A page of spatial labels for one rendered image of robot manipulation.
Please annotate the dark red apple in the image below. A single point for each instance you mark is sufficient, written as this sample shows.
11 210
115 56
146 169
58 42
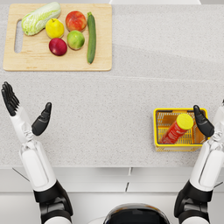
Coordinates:
58 46

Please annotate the green cucumber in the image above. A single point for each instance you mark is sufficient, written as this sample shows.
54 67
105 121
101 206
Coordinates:
91 38

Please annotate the green napa cabbage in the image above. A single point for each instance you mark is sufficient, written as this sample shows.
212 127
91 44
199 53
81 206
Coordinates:
39 18

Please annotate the red potato chip can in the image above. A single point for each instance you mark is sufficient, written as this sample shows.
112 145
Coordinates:
176 129

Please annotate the yellow lemon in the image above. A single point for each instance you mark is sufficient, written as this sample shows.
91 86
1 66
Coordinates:
54 28

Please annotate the dark round robot body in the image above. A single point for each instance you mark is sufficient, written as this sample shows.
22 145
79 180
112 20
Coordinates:
136 214

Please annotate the wooden cutting board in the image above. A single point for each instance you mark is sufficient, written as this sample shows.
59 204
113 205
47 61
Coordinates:
58 59

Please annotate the green apple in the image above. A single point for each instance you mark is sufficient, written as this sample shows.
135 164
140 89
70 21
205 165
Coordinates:
75 40

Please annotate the yellow slatted basket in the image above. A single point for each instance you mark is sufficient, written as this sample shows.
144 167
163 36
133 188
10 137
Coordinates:
163 144

